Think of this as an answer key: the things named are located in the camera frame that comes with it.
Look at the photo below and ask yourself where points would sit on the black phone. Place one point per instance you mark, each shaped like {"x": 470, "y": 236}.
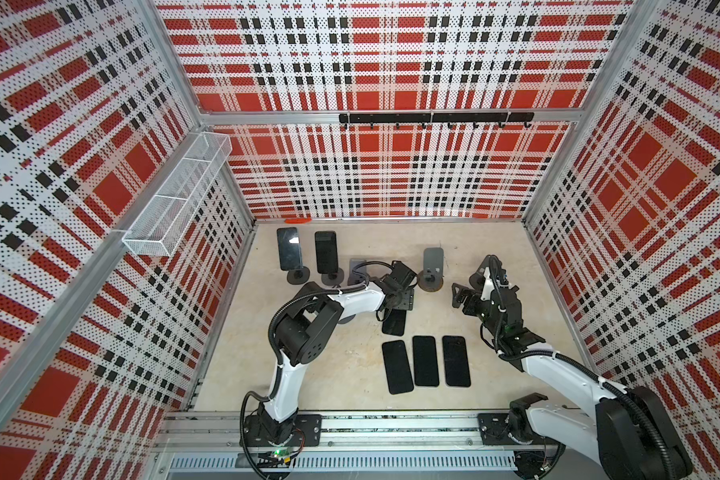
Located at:
{"x": 289, "y": 249}
{"x": 326, "y": 252}
{"x": 456, "y": 363}
{"x": 426, "y": 372}
{"x": 397, "y": 367}
{"x": 394, "y": 323}

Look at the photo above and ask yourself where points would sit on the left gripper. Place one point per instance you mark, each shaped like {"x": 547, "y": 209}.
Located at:
{"x": 406, "y": 300}

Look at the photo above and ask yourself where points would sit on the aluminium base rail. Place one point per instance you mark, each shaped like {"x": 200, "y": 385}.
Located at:
{"x": 205, "y": 444}

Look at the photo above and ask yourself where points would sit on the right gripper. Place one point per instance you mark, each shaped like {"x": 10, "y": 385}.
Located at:
{"x": 474, "y": 298}

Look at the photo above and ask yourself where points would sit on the stand far left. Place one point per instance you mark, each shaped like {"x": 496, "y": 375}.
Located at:
{"x": 298, "y": 276}

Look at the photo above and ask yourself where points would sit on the white wire mesh basket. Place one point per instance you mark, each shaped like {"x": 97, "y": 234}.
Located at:
{"x": 161, "y": 225}

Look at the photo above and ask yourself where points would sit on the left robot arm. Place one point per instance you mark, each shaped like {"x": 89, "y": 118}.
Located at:
{"x": 300, "y": 331}

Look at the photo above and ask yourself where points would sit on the black hook rail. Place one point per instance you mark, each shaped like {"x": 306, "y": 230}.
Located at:
{"x": 424, "y": 118}

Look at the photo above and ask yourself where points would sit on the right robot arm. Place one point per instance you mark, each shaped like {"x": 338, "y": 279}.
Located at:
{"x": 625, "y": 430}

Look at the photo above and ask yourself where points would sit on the brown base phone stand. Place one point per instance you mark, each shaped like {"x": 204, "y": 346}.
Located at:
{"x": 431, "y": 277}

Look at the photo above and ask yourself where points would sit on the red marker at wall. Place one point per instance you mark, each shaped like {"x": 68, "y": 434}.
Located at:
{"x": 297, "y": 221}

